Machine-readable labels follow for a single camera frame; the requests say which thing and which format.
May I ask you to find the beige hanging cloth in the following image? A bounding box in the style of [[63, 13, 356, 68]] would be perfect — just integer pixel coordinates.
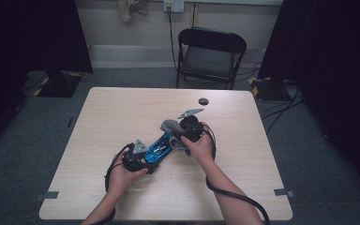
[[115, 0, 149, 23]]

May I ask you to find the black socket cable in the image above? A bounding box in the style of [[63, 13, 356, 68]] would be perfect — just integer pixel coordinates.
[[167, 6, 180, 72]]

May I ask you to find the black curtain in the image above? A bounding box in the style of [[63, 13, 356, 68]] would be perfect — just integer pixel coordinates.
[[257, 0, 360, 201], [0, 0, 94, 158]]

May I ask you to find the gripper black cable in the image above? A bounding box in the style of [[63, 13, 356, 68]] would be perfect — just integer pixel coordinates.
[[88, 142, 136, 225], [203, 124, 272, 225]]

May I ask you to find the grey tape strip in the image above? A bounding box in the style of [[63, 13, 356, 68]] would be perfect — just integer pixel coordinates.
[[33, 190, 60, 203], [274, 187, 296, 198]]

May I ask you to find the black folding chair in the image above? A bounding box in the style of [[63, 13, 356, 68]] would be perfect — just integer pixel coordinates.
[[175, 26, 248, 91]]

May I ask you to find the black stand base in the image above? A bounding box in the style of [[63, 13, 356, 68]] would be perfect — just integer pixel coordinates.
[[247, 76, 293, 102], [32, 69, 83, 98]]

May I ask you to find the person's left hand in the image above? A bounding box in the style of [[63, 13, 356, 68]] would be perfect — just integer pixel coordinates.
[[107, 148, 150, 197]]

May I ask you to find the white wall socket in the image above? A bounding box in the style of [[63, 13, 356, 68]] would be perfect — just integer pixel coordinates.
[[163, 0, 186, 13]]

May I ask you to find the grey sock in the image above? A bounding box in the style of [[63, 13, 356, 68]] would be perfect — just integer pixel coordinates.
[[159, 118, 192, 157]]

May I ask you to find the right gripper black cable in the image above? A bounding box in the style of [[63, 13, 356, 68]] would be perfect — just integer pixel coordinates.
[[203, 124, 272, 225]]

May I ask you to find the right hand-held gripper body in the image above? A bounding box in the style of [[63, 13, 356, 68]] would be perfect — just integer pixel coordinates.
[[177, 108, 205, 143]]

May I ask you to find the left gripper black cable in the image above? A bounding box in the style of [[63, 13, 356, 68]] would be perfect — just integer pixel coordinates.
[[88, 142, 136, 225]]

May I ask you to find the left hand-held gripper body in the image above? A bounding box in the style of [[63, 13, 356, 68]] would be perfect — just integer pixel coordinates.
[[121, 139, 150, 173]]

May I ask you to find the black floor cable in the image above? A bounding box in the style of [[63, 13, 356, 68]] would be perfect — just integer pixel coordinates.
[[261, 97, 305, 121], [264, 86, 302, 136]]

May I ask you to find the blue toy car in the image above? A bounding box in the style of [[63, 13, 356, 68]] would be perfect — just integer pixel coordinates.
[[143, 132, 174, 165]]

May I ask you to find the person's right hand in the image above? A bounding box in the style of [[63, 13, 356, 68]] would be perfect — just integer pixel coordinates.
[[181, 122, 216, 167]]

